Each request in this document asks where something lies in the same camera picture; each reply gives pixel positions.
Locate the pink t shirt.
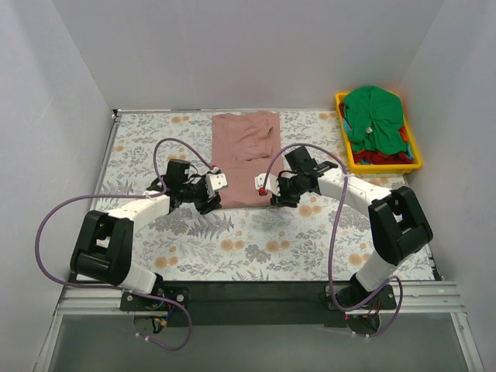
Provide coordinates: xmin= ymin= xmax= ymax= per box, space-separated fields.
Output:
xmin=212 ymin=111 xmax=281 ymax=208

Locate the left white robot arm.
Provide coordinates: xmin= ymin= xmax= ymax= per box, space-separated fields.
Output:
xmin=70 ymin=160 xmax=228 ymax=312

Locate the purple cable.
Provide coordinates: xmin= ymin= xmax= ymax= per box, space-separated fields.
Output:
xmin=34 ymin=137 xmax=222 ymax=352
xmin=257 ymin=143 xmax=404 ymax=339

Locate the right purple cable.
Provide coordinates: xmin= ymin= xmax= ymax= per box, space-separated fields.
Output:
xmin=257 ymin=143 xmax=404 ymax=339

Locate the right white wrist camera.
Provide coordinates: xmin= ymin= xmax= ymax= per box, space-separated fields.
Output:
xmin=254 ymin=173 xmax=280 ymax=196

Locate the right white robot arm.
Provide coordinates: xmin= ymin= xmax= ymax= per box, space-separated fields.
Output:
xmin=255 ymin=143 xmax=433 ymax=312

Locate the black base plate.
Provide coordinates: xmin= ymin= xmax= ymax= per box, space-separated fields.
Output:
xmin=115 ymin=280 xmax=398 ymax=329

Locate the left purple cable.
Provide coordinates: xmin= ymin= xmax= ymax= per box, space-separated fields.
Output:
xmin=34 ymin=137 xmax=222 ymax=352

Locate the green t shirt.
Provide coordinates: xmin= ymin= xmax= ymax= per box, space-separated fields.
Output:
xmin=343 ymin=86 xmax=407 ymax=155

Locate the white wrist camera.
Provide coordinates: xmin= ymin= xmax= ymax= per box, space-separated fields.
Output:
xmin=254 ymin=173 xmax=280 ymax=196
xmin=205 ymin=166 xmax=229 ymax=195

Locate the floral patterned table mat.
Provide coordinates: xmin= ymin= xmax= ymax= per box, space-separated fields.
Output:
xmin=75 ymin=110 xmax=434 ymax=282

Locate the yellow plastic bin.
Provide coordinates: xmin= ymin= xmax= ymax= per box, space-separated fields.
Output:
xmin=336 ymin=92 xmax=422 ymax=174

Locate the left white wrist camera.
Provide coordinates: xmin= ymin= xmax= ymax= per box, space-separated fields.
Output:
xmin=205 ymin=166 xmax=229 ymax=195

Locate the aluminium mounting rail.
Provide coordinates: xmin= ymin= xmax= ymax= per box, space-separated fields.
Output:
xmin=35 ymin=281 xmax=483 ymax=371

